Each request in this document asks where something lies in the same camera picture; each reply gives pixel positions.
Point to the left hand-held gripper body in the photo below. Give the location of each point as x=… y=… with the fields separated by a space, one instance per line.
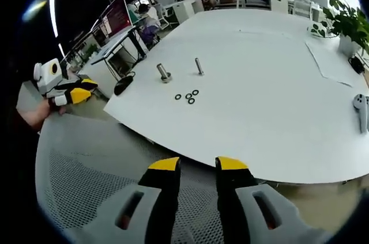
x=46 y=82

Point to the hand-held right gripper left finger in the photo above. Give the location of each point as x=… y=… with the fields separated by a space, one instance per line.
x=105 y=223

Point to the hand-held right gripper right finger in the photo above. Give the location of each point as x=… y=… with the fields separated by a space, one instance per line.
x=243 y=212

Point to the large steel threaded stud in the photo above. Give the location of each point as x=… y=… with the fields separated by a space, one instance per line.
x=161 y=68

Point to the small dark washer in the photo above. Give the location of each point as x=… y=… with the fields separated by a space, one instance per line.
x=192 y=92
x=175 y=97
x=186 y=96
x=188 y=101

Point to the small steel threaded stud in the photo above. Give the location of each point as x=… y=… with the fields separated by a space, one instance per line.
x=197 y=63

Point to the person's left hand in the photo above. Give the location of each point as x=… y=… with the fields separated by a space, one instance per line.
x=46 y=110

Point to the light grey panel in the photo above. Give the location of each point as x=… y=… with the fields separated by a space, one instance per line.
x=27 y=94

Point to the small green desk plant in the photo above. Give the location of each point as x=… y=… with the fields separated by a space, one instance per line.
x=90 y=50

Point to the black computer mouse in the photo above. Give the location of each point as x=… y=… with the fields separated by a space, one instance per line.
x=121 y=86

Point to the white mesh office chair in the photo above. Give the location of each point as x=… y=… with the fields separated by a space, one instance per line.
x=86 y=146

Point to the white standing desk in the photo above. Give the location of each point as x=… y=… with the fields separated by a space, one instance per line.
x=115 y=43

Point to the ceiling light strip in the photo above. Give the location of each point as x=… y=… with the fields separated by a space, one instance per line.
x=52 y=7

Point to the red screen monitor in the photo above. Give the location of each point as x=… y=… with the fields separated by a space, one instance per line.
x=118 y=13

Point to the white swivel chair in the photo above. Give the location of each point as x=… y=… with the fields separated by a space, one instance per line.
x=162 y=14

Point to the white low desk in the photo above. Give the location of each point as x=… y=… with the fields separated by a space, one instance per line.
x=184 y=9

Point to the white handheld controller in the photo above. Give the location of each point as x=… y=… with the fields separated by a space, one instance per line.
x=360 y=111

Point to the white paper sheet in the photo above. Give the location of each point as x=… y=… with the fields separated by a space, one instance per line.
x=328 y=59

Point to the black power adapter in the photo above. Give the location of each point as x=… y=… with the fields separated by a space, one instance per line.
x=357 y=64

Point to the glass bowl with plant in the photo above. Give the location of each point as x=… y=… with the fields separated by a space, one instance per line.
x=317 y=29

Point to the white plant pot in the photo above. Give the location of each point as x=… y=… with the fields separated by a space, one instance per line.
x=348 y=45

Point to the white slatted chair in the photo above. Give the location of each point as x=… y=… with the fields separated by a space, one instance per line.
x=302 y=7

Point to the large leafy green plant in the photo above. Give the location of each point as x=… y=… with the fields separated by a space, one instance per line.
x=346 y=22

